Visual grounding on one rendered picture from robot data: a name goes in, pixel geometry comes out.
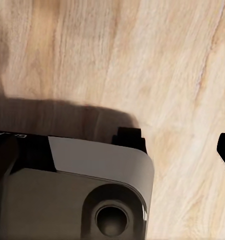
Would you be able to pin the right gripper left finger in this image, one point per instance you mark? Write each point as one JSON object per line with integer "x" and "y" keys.
{"x": 8, "y": 151}

